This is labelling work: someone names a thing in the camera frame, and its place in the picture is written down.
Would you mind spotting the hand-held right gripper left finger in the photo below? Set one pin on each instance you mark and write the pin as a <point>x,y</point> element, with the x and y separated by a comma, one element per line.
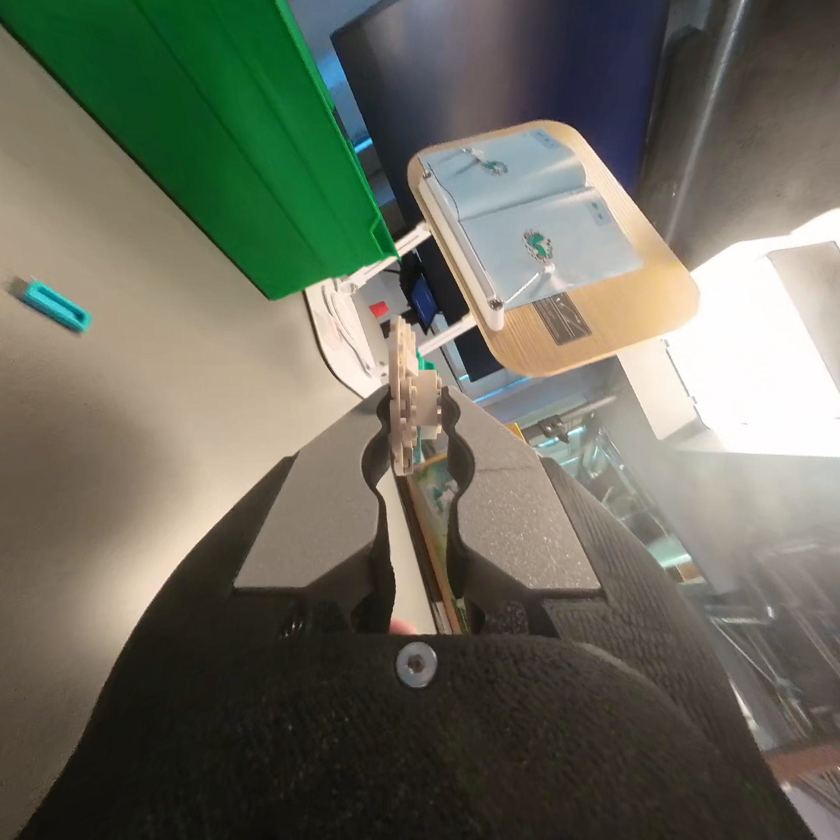
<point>308,518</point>

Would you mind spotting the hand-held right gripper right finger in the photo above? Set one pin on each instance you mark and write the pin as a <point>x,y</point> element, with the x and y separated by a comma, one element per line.
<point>525,525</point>

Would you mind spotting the tan round lego assembly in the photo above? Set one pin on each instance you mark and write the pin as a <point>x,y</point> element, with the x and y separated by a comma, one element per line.
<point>401,394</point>

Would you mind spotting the colourful lego box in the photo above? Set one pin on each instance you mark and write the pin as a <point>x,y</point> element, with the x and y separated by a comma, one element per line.
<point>436,502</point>

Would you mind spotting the teal plastic lego piece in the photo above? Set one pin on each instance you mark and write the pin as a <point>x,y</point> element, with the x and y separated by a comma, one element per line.
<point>56,308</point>

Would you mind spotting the wooden book stand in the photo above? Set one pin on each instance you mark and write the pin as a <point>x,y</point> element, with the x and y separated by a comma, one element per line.
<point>630,308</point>

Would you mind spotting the small blue screen tablet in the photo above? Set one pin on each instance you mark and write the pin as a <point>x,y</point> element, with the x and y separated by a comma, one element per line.
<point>418,298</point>

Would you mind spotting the pale blue instruction booklet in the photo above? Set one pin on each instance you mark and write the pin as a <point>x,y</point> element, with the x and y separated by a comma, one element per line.
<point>558,229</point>

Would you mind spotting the white light box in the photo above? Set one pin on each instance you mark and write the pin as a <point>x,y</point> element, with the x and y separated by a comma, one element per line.
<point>754,328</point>

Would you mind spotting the green plastic bin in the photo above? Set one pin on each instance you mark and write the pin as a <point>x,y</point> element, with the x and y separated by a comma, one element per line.
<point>197,131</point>

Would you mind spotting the large dark display screen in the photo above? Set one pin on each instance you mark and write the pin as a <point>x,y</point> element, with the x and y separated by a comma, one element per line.
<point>492,65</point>

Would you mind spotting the dark metal pipe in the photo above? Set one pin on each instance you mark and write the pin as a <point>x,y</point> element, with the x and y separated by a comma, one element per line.
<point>741,98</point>

